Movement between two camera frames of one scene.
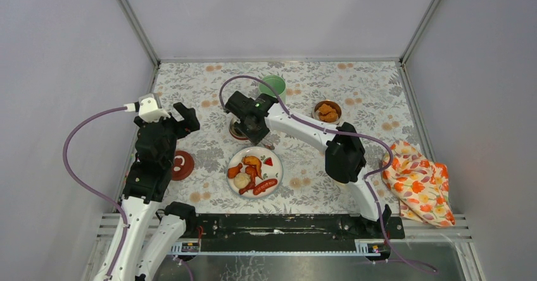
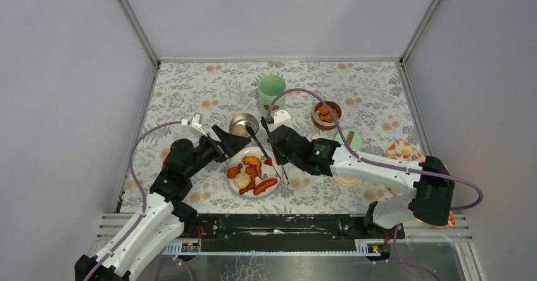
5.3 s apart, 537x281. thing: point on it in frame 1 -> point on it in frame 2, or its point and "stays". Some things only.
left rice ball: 241,180 stays
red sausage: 261,187 stays
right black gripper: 256,138 -> 278,159
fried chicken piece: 331,117 stays
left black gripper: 168,122 -> 220,143
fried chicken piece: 325,109 stays
